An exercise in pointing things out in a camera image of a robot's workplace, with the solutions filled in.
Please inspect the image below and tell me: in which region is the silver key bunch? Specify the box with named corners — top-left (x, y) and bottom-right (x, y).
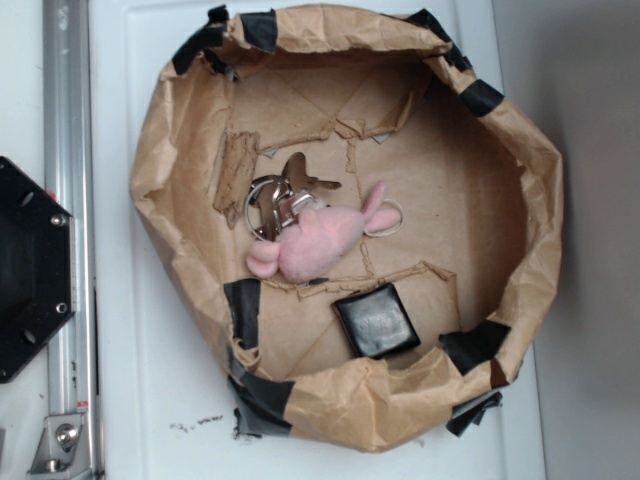
top-left (244, 152), bottom-right (342, 241)

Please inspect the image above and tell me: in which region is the brown paper bag bin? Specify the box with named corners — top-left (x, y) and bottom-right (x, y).
top-left (130, 5), bottom-right (563, 452)

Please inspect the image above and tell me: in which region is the metal corner bracket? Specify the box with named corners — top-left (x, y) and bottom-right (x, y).
top-left (26, 413), bottom-right (94, 480)

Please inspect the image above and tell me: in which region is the pink felt plush toy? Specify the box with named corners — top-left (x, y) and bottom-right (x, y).
top-left (246, 181), bottom-right (403, 284)

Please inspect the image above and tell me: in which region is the black hexagonal base plate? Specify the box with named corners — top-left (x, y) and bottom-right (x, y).
top-left (1, 157), bottom-right (74, 384)

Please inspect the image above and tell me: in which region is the small black box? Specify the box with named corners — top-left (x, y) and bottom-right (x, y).
top-left (332, 283), bottom-right (421, 359)

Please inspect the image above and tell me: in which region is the aluminium extrusion rail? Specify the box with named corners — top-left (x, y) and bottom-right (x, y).
top-left (43, 1), bottom-right (104, 479)

